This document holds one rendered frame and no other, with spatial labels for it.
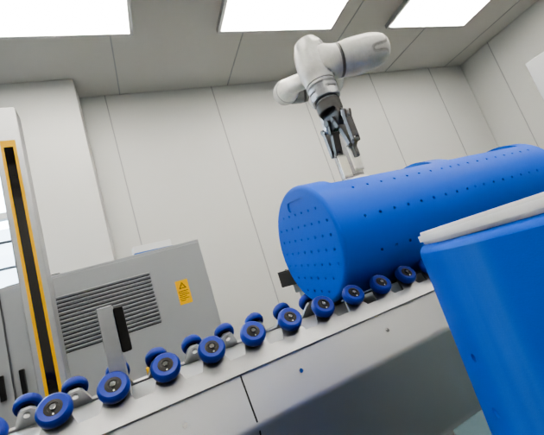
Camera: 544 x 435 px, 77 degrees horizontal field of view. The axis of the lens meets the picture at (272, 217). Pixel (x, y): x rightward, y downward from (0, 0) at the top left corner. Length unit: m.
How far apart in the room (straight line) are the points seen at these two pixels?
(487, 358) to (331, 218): 0.45
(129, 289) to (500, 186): 1.87
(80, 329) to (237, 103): 3.01
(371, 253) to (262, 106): 3.74
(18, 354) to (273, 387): 1.82
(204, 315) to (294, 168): 2.38
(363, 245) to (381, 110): 4.52
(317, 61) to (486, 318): 0.91
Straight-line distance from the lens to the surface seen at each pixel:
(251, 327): 0.63
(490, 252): 0.28
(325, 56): 1.11
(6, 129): 1.18
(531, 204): 0.27
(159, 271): 2.21
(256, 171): 3.93
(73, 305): 2.23
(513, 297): 0.28
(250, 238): 3.66
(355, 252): 0.71
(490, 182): 1.08
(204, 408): 0.60
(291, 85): 1.44
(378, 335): 0.73
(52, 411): 0.61
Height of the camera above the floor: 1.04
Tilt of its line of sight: 10 degrees up
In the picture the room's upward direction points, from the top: 18 degrees counter-clockwise
